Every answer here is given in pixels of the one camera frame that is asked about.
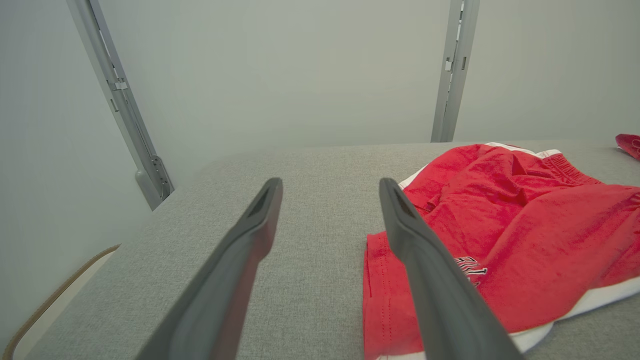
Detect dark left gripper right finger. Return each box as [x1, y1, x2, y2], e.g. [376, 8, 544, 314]
[378, 177, 526, 360]

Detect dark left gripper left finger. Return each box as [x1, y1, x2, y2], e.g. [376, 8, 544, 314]
[134, 177, 285, 360]

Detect grey partition post rounded feet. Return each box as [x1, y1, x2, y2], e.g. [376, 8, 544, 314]
[430, 0, 481, 144]

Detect red t-shirt white sleeves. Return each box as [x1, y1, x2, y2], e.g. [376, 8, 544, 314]
[615, 133, 640, 161]

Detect red shorts number 23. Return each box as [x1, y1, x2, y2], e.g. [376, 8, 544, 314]
[362, 142, 640, 360]

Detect grey metal support frame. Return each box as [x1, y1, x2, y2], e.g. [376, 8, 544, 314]
[66, 0, 175, 211]

